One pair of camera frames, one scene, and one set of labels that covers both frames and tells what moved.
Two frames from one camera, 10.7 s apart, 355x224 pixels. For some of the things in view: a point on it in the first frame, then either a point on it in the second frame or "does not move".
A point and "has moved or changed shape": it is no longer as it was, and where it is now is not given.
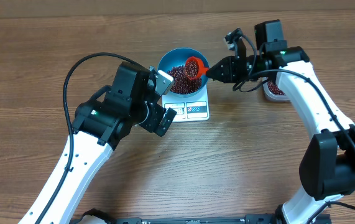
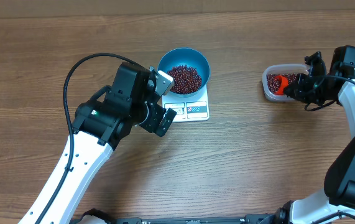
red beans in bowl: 181,83 does not move
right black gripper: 231,70 -> 305,86
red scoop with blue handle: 194,68 has moved or changed shape
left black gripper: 155,117 does not move
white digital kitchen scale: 193,108 does not move
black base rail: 96,216 does not move
